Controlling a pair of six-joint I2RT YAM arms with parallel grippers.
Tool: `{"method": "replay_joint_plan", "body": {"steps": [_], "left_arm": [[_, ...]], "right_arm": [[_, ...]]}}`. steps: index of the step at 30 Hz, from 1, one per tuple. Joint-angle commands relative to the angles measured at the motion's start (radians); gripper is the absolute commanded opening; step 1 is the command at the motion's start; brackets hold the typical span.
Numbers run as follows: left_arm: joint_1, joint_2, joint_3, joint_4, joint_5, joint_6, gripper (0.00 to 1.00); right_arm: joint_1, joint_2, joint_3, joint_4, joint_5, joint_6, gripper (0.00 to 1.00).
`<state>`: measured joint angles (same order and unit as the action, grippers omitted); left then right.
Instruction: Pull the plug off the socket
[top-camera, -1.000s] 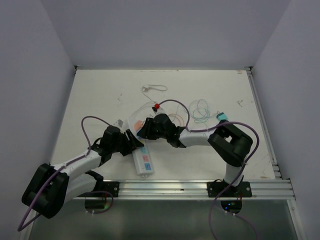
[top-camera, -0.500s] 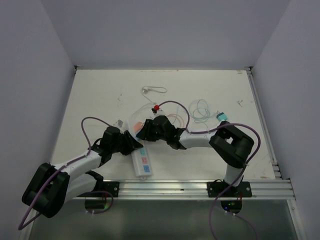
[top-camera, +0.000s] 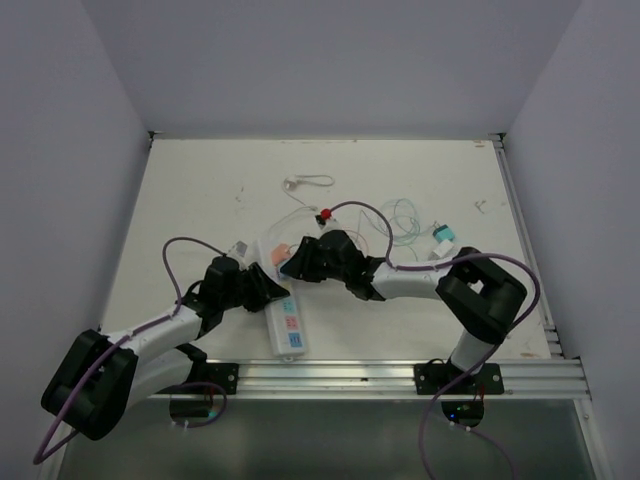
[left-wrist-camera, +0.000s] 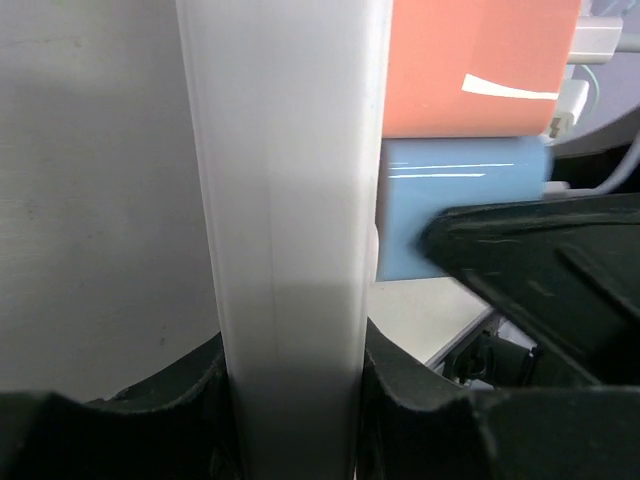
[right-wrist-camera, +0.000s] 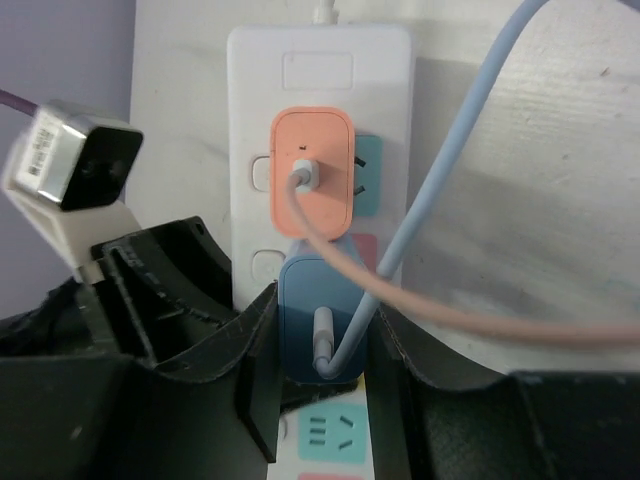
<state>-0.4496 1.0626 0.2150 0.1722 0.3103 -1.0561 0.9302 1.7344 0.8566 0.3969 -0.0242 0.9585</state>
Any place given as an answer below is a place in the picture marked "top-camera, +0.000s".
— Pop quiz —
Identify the aluminium rail frame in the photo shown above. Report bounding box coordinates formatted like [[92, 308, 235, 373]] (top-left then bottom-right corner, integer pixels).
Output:
[[129, 354, 590, 403]]

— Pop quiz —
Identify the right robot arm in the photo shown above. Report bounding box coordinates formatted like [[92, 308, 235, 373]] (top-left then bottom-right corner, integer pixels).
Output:
[[279, 230, 527, 393]]

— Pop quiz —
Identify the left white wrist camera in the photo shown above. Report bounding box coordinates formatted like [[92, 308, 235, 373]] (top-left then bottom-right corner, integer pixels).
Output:
[[228, 241, 249, 259]]

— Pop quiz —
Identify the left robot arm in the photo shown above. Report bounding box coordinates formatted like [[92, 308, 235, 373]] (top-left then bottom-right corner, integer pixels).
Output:
[[41, 256, 290, 440]]

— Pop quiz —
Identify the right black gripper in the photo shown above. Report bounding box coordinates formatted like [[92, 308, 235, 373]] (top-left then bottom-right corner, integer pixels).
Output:
[[282, 235, 350, 282]]

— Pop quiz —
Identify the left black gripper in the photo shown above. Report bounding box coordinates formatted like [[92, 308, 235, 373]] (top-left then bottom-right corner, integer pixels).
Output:
[[220, 261, 288, 311]]

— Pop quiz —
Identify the white power strip cord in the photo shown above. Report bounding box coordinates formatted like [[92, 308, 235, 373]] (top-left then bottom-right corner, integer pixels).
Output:
[[264, 172, 336, 241]]

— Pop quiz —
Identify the green charging cable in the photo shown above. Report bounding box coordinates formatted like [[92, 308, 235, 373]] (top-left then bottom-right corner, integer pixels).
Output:
[[379, 197, 436, 251]]

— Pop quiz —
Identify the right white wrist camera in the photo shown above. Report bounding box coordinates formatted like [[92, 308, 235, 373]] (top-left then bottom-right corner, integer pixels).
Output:
[[315, 208, 343, 235]]

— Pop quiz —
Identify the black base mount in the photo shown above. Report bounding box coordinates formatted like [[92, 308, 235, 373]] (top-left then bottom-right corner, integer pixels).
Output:
[[200, 362, 240, 396], [413, 359, 505, 396]]

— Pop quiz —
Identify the white 80W charger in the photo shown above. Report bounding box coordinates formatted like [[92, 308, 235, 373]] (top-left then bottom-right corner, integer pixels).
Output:
[[429, 239, 455, 260]]

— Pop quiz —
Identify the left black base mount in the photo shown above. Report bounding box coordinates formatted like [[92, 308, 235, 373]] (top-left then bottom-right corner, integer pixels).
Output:
[[200, 362, 240, 396]]

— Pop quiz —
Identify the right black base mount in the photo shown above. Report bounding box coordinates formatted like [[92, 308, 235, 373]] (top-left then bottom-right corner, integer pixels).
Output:
[[413, 359, 505, 396]]

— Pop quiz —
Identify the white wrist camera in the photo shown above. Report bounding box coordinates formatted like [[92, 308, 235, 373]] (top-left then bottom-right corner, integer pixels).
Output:
[[315, 208, 343, 235], [228, 241, 249, 259]]

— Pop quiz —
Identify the teal charger plug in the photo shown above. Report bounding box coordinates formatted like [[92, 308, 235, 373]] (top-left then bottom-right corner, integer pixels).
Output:
[[432, 224, 456, 243]]

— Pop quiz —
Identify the white power strip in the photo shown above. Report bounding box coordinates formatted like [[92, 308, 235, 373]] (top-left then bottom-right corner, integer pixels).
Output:
[[255, 234, 308, 362]]

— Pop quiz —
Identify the orange charger plug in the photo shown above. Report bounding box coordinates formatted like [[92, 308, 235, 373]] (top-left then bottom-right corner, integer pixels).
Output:
[[270, 243, 291, 266]]

